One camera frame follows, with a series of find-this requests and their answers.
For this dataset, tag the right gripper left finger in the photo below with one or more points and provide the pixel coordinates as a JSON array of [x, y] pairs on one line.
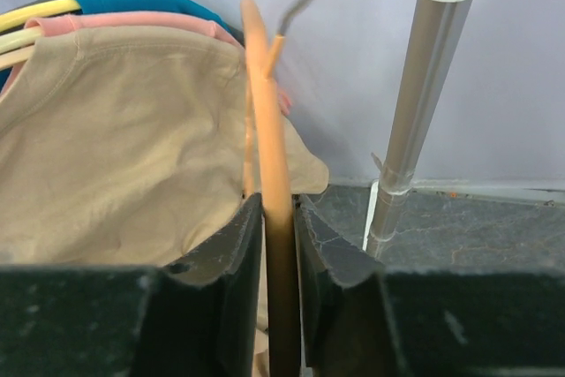
[[193, 317]]

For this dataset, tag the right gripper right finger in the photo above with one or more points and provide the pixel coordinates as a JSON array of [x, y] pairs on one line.
[[362, 318]]

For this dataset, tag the orange plastic hanger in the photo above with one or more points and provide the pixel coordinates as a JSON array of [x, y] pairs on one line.
[[261, 56]]

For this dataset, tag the beige t shirt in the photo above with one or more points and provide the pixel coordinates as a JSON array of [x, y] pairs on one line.
[[144, 196]]

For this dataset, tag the pink t shirt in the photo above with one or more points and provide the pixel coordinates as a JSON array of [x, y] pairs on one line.
[[199, 108]]

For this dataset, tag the pale peach plastic hanger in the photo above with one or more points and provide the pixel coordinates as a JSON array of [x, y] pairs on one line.
[[9, 59]]

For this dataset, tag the teal blue t shirt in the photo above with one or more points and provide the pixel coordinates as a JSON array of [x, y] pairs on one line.
[[117, 49]]

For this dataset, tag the cream plastic hanger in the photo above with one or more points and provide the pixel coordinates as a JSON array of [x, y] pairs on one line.
[[19, 39]]

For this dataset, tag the yellow plastic hanger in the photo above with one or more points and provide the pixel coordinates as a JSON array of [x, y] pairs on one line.
[[19, 16]]

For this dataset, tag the white metal clothes rack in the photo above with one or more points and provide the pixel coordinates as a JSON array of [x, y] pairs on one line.
[[435, 32]]

